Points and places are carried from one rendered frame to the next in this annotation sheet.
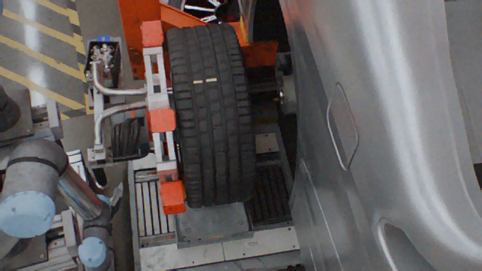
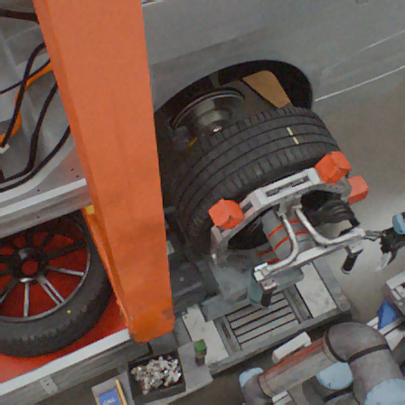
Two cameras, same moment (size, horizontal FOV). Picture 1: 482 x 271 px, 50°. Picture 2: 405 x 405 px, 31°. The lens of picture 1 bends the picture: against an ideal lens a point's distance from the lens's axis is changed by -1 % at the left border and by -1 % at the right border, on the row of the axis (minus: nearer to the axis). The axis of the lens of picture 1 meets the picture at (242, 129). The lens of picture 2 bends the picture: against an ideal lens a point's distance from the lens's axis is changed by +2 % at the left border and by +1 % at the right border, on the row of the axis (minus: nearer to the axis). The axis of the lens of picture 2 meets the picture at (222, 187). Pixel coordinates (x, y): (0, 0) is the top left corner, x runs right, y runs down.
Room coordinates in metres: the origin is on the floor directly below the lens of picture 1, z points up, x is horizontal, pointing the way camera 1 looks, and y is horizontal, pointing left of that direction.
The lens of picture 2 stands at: (1.57, 1.41, 3.22)
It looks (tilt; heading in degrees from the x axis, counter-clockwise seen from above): 61 degrees down; 257
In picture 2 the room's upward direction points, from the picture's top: 3 degrees clockwise
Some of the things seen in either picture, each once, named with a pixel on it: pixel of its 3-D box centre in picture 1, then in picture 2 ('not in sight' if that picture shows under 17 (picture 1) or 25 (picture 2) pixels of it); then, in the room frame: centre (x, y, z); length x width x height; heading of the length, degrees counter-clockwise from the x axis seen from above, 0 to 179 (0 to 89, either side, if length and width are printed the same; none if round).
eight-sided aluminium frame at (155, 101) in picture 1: (162, 121); (279, 221); (1.08, 0.30, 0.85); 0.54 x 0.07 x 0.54; 14
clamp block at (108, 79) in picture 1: (99, 78); (265, 278); (1.19, 0.54, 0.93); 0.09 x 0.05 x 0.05; 104
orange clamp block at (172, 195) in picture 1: (172, 197); (353, 190); (0.77, 0.21, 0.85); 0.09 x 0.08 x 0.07; 14
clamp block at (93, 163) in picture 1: (102, 156); (351, 241); (0.86, 0.45, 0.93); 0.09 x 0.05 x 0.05; 104
